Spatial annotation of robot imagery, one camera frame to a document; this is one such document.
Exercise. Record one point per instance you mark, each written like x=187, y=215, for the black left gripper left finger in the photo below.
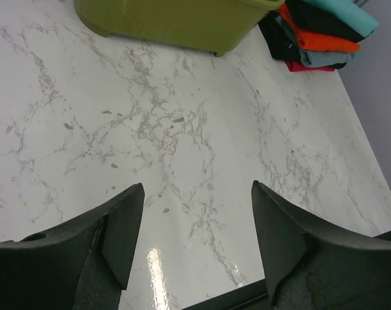
x=83, y=263

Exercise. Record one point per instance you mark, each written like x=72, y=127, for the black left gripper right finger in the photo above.
x=310, y=263

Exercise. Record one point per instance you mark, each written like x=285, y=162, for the crimson folded t shirt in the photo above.
x=294, y=66

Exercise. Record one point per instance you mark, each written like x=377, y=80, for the grey folded t shirt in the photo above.
x=315, y=59

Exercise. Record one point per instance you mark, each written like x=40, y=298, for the black bottom folded t shirt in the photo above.
x=280, y=47

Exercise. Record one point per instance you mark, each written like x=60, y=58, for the black folded t shirt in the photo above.
x=280, y=47
x=313, y=19

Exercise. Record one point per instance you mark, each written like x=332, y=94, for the orange folded t shirt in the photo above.
x=316, y=42

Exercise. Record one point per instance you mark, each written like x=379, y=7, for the teal folded t shirt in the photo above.
x=349, y=13

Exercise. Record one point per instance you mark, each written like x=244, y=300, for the olive green plastic bin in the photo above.
x=211, y=25

